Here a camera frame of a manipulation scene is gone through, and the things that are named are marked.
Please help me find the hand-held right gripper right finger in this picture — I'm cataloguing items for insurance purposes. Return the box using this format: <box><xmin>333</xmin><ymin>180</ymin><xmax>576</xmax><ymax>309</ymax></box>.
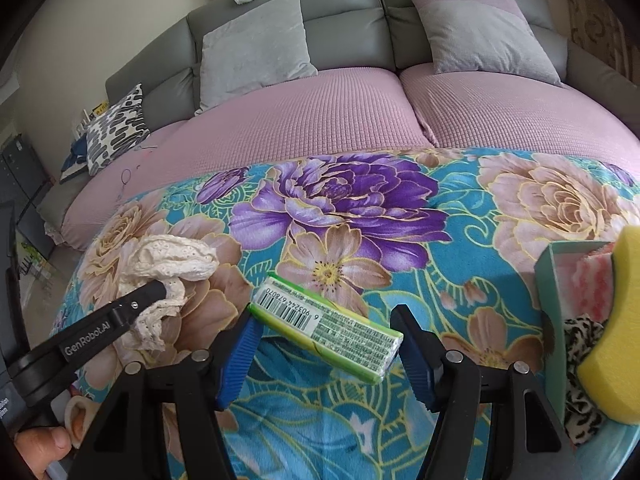
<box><xmin>389</xmin><ymin>304</ymin><xmax>583</xmax><ymax>480</ymax></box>

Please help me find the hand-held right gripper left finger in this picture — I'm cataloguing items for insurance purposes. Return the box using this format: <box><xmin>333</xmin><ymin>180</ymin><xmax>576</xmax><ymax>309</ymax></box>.
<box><xmin>70</xmin><ymin>305</ymin><xmax>263</xmax><ymax>480</ymax></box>

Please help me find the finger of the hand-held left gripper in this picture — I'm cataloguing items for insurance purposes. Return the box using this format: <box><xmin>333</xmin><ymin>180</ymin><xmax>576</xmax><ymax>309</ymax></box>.
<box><xmin>112</xmin><ymin>280</ymin><xmax>168</xmax><ymax>333</ymax></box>

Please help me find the cream lace cloth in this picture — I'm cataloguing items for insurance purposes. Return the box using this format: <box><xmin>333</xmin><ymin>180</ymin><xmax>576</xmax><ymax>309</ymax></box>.
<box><xmin>117</xmin><ymin>234</ymin><xmax>221</xmax><ymax>352</ymax></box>

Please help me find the green tissue pack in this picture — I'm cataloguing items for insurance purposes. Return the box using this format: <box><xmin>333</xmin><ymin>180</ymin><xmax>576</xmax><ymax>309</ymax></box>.
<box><xmin>249</xmin><ymin>271</ymin><xmax>405</xmax><ymax>386</ymax></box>

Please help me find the teal cardboard box lid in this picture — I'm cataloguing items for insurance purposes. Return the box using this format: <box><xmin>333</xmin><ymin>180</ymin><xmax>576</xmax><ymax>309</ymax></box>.
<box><xmin>534</xmin><ymin>241</ymin><xmax>640</xmax><ymax>480</ymax></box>

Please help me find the black white leopard cloth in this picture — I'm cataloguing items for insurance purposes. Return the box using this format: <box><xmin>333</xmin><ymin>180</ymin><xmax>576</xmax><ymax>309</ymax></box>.
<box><xmin>562</xmin><ymin>314</ymin><xmax>618</xmax><ymax>447</ymax></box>

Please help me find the pink white striped towel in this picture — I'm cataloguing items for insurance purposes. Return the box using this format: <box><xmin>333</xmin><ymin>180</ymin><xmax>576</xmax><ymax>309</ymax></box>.
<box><xmin>565</xmin><ymin>242</ymin><xmax>618</xmax><ymax>321</ymax></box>

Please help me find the yellow green sponge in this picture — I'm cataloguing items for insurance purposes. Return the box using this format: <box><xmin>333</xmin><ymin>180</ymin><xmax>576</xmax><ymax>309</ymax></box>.
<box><xmin>577</xmin><ymin>224</ymin><xmax>640</xmax><ymax>425</ymax></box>

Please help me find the person's left hand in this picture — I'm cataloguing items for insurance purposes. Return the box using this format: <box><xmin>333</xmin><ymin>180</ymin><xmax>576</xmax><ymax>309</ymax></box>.
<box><xmin>14</xmin><ymin>426</ymin><xmax>73</xmax><ymax>475</ymax></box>

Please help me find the blue white fabric item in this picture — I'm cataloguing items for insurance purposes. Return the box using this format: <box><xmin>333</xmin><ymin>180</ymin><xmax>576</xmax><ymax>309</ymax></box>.
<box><xmin>60</xmin><ymin>137</ymin><xmax>92</xmax><ymax>184</ymax></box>

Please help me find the floral teal purple blanket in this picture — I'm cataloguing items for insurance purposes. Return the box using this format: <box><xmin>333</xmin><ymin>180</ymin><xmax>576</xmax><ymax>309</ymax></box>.
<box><xmin>50</xmin><ymin>147</ymin><xmax>640</xmax><ymax>480</ymax></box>

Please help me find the black white patterned cushion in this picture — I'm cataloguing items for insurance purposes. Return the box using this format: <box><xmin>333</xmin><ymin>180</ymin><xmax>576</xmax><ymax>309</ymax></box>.
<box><xmin>86</xmin><ymin>84</ymin><xmax>151</xmax><ymax>177</ymax></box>

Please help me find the dark cabinet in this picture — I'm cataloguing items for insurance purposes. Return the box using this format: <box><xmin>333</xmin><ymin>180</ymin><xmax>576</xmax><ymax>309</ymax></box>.
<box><xmin>0</xmin><ymin>134</ymin><xmax>55</xmax><ymax>258</ymax></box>

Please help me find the yellow white box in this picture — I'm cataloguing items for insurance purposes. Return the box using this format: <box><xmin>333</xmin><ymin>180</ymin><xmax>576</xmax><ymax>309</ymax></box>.
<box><xmin>75</xmin><ymin>101</ymin><xmax>112</xmax><ymax>136</ymax></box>

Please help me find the pink sofa seat cover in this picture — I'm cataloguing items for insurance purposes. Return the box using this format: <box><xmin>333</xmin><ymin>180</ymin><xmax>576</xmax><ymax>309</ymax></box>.
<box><xmin>60</xmin><ymin>66</ymin><xmax>436</xmax><ymax>251</ymax></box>
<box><xmin>400</xmin><ymin>57</ymin><xmax>640</xmax><ymax>181</ymax></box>

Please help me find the grey cushion with pink band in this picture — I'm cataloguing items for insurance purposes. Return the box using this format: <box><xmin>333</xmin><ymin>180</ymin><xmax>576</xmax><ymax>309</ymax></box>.
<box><xmin>402</xmin><ymin>0</ymin><xmax>563</xmax><ymax>87</ymax></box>

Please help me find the grey sofa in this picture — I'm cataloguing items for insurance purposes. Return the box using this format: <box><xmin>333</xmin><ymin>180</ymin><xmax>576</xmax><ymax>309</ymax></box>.
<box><xmin>37</xmin><ymin>0</ymin><xmax>640</xmax><ymax>241</ymax></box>

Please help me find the beige patterned curtain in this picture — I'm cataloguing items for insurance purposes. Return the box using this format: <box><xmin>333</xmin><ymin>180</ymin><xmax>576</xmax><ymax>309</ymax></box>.
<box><xmin>560</xmin><ymin>0</ymin><xmax>640</xmax><ymax>81</ymax></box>

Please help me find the thin black hair tie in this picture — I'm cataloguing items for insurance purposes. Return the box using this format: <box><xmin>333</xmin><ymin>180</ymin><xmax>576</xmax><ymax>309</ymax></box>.
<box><xmin>116</xmin><ymin>169</ymin><xmax>134</xmax><ymax>204</ymax></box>

